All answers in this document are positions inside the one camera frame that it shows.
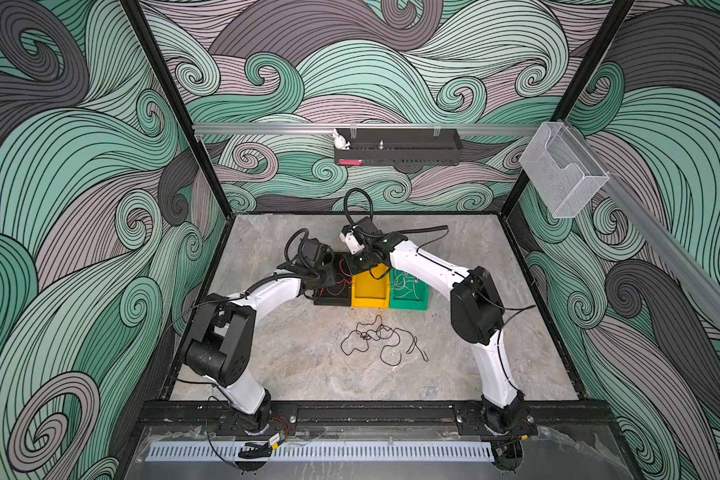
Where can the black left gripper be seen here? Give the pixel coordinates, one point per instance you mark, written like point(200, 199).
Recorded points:
point(328, 269)

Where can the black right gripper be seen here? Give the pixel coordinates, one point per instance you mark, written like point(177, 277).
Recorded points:
point(351, 265)

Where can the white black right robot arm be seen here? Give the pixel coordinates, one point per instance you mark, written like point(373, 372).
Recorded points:
point(476, 309)

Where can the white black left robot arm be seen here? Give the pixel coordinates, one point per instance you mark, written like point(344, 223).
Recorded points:
point(219, 343)

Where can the black storage bin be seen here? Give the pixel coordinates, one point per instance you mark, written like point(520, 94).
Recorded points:
point(338, 295)

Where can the yellow storage bin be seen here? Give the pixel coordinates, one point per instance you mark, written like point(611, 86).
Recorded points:
point(371, 289)

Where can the green storage bin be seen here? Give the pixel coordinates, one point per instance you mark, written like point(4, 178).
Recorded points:
point(408, 292)

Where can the pink marker on shelf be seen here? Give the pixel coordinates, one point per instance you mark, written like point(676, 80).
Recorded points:
point(350, 162)

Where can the white rabbit figurine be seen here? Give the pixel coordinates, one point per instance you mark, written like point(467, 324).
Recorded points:
point(339, 141)

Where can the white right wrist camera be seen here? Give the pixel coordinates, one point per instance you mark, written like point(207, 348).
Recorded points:
point(349, 239)

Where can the black wall shelf tray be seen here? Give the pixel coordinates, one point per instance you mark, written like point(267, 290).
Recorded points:
point(402, 148)

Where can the aluminium wall rail back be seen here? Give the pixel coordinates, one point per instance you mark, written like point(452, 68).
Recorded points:
point(279, 128)

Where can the clear plastic wall holder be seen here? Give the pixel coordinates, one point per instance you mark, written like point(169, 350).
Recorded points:
point(564, 170)

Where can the white slotted cable duct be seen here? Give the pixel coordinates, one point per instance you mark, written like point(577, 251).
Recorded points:
point(333, 450)

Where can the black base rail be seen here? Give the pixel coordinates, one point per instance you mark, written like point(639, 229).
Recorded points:
point(467, 417)

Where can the black corner frame post right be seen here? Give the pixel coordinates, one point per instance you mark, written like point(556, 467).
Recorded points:
point(593, 56)

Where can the black corner frame post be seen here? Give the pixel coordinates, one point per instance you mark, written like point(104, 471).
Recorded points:
point(150, 47)
point(593, 56)

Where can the black corner frame post left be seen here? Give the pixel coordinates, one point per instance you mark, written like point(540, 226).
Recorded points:
point(150, 47)

